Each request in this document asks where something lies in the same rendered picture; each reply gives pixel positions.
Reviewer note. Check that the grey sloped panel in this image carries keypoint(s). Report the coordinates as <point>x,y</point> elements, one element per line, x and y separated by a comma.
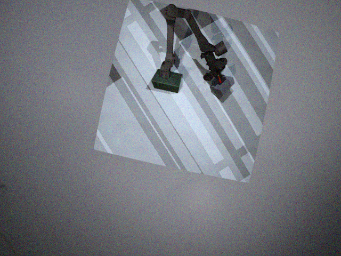
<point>220,89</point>

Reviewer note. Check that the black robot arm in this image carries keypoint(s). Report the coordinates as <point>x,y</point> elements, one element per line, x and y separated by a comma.
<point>171,13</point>

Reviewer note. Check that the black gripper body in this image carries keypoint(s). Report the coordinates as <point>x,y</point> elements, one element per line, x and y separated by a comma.
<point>209,76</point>

